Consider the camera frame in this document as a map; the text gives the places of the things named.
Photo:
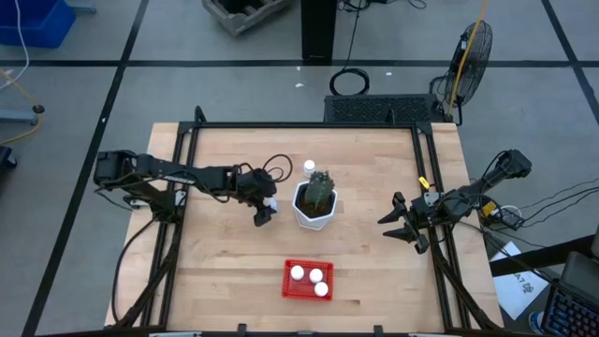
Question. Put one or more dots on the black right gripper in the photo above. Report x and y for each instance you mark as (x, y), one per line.
(430, 208)

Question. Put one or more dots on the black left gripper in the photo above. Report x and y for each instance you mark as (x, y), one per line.
(255, 185)

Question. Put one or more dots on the white pill bottle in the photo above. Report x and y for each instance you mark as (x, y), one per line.
(297, 272)
(316, 275)
(272, 203)
(309, 166)
(321, 289)

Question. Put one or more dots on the red plastic mesh basket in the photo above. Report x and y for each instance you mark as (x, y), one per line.
(292, 290)

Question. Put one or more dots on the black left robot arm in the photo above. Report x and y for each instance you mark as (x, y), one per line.
(187, 174)

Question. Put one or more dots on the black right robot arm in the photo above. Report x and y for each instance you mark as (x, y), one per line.
(482, 187)

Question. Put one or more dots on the green cactus plant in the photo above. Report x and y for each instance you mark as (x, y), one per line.
(319, 189)

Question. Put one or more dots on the white hexagonal plant pot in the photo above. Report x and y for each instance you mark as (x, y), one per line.
(314, 220)

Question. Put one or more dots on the black power adapter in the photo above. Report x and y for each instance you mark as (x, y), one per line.
(507, 217)

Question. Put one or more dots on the black perforated metal box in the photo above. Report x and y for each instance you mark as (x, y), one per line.
(381, 108)

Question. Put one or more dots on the white paper sheet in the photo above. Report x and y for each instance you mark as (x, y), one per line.
(517, 290)

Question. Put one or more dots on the black desk edge bar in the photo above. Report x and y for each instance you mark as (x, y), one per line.
(538, 258)

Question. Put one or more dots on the black square pillar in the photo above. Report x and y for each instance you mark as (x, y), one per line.
(319, 30)

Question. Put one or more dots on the grey wooden crate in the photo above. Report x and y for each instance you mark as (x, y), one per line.
(238, 16)

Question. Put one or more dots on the black floor fan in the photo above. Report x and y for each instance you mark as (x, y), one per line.
(472, 61)

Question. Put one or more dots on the dark laptop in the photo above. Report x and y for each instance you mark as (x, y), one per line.
(582, 273)

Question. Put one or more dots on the backlit computer keyboard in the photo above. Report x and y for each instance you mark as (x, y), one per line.
(573, 313)

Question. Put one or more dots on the grey stand leg with caster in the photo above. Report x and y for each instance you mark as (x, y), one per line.
(18, 115)

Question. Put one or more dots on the blue plastic bin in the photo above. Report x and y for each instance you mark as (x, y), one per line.
(33, 21)

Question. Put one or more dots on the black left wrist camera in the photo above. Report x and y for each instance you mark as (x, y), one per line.
(264, 217)

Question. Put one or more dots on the black aluminium table frame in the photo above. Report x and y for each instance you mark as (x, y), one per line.
(299, 125)

